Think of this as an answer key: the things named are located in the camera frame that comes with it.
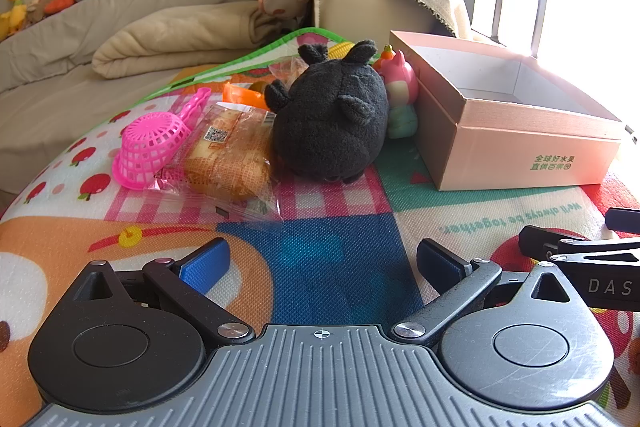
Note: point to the brown green toy fruit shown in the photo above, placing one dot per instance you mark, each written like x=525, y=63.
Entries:
x=260, y=87

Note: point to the pink squishy toy figure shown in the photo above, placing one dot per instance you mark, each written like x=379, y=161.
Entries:
x=400, y=92

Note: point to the colourful printed play mat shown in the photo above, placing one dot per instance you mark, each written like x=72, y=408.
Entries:
x=340, y=227

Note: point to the black plush toy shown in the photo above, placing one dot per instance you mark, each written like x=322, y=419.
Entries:
x=330, y=122

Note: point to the pink cardboard box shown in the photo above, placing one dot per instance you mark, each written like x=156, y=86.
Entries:
x=500, y=147

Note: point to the beige sofa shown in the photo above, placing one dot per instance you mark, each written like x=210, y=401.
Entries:
x=50, y=107

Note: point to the yellow plush toy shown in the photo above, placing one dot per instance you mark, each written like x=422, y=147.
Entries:
x=15, y=14

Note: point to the orange toy pumpkin slice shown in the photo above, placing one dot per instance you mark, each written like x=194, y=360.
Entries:
x=240, y=96

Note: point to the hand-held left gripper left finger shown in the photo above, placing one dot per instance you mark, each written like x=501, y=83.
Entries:
x=205, y=264

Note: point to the pink toy strainer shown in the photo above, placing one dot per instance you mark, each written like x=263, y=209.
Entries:
x=150, y=142

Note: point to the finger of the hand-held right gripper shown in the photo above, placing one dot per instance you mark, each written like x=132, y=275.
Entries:
x=625, y=219
x=545, y=241

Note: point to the orange carrot plush toy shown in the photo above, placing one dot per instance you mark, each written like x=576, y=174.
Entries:
x=60, y=3

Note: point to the folded beige blanket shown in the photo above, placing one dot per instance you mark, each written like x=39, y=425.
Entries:
x=175, y=42

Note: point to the packaged bread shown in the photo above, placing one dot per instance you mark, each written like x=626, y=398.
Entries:
x=225, y=162

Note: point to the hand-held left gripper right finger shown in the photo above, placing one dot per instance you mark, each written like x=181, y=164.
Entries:
x=440, y=259

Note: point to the brown plush toy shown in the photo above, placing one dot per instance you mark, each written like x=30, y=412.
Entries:
x=37, y=9

